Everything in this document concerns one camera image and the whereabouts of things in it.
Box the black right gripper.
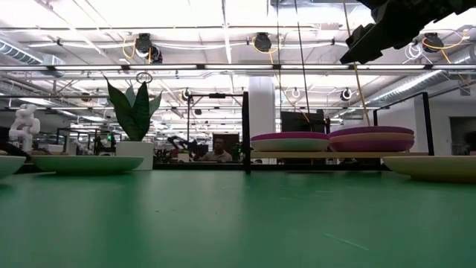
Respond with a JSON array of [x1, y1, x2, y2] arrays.
[[340, 0, 476, 65]]

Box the mint green plate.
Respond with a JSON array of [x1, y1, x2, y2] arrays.
[[30, 155, 145, 175], [250, 138, 331, 153], [0, 155, 28, 179]]

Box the black monitor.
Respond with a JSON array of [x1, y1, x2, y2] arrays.
[[280, 110, 331, 134]]

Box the white building column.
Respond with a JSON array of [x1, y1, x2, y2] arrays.
[[248, 76, 277, 137]]

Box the dark red ceiling reel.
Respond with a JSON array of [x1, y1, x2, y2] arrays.
[[150, 45, 164, 64]]

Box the green snake plant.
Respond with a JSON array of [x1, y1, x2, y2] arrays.
[[103, 76, 164, 142]]

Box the white plant pot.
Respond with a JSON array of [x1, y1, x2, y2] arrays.
[[115, 141, 155, 171]]

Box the silver ventilation duct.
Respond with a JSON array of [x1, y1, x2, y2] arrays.
[[0, 39, 66, 78], [366, 48, 476, 105]]

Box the thin black hanging cable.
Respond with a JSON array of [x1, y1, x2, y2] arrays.
[[276, 0, 282, 109]]

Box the black frame wooden shelf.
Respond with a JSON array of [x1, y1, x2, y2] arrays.
[[241, 91, 435, 175]]

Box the long ceiling light rail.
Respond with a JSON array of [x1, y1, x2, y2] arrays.
[[0, 63, 476, 71]]

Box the black background rig frame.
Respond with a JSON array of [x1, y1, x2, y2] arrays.
[[187, 92, 245, 141]]

